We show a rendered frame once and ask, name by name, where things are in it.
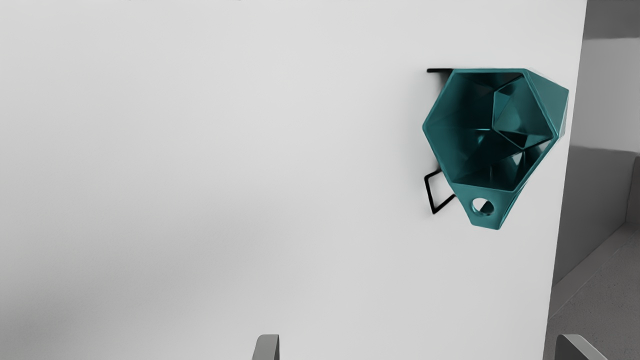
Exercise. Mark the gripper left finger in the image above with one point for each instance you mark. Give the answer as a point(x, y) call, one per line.
point(266, 349)

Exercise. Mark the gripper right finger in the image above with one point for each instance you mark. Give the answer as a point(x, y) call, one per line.
point(576, 350)

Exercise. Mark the teal faceted mug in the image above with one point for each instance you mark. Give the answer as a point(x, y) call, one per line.
point(460, 135)

